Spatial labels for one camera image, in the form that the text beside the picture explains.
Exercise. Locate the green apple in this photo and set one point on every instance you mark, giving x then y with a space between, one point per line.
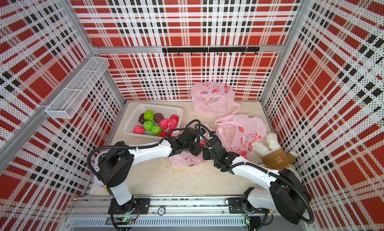
156 130
148 125
149 115

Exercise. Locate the white wire wall shelf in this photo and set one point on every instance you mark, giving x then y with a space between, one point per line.
68 102

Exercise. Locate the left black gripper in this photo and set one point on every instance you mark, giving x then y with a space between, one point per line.
197 150

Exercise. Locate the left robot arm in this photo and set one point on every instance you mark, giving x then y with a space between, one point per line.
111 164

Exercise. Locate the pink plastic bag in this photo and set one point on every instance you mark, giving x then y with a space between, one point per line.
214 98
237 132
186 159

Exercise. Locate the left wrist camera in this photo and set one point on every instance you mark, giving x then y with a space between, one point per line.
202 131

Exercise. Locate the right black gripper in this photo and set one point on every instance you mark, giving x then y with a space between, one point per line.
205 154

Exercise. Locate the black hook rail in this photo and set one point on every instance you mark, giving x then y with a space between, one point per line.
210 49

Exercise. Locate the white plastic basket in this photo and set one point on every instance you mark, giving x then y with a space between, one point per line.
166 111

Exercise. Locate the white plush teddy bear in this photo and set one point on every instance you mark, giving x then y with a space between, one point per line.
272 155

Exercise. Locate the dark red apple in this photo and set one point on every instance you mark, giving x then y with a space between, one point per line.
142 120
158 117

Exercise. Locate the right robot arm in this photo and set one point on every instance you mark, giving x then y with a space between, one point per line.
286 194

